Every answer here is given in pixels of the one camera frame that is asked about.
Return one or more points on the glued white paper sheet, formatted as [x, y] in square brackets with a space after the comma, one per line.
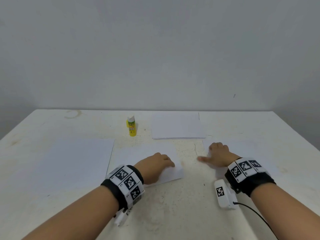
[135, 152]
[177, 125]

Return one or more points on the stack of white paper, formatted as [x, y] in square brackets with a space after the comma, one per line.
[265, 152]
[75, 163]

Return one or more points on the yellow glue stick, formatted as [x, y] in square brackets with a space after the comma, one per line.
[131, 127]

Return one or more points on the person's left forearm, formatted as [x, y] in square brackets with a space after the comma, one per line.
[70, 217]

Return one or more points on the person's right hand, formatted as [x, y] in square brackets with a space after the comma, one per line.
[220, 155]

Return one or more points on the person's left hand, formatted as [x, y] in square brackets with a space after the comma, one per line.
[152, 167]

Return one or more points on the person's right forearm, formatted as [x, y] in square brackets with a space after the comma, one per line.
[290, 212]

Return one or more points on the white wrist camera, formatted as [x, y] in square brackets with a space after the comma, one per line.
[123, 216]
[225, 193]

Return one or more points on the black marker wristband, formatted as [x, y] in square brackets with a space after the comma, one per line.
[249, 176]
[124, 186]

